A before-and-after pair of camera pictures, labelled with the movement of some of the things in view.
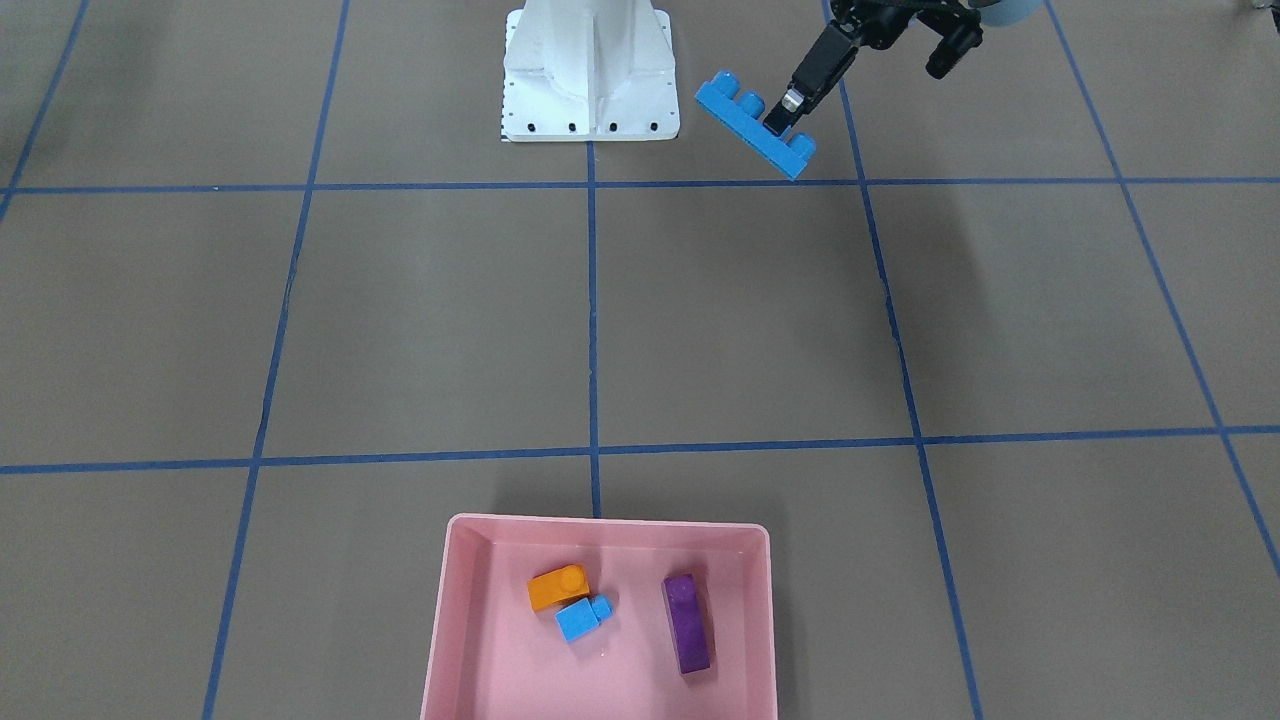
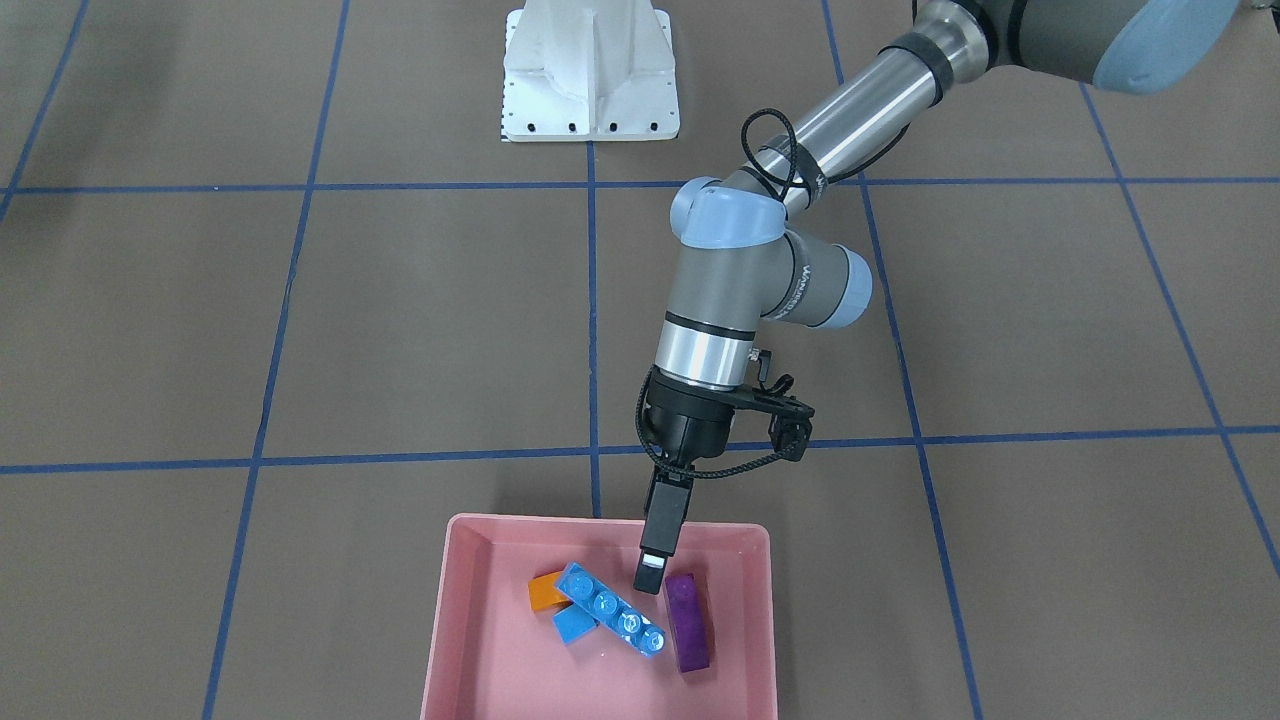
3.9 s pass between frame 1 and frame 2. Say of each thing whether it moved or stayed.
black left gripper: moved
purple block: stayed
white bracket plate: stayed
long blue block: moved
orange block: stayed
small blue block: stayed
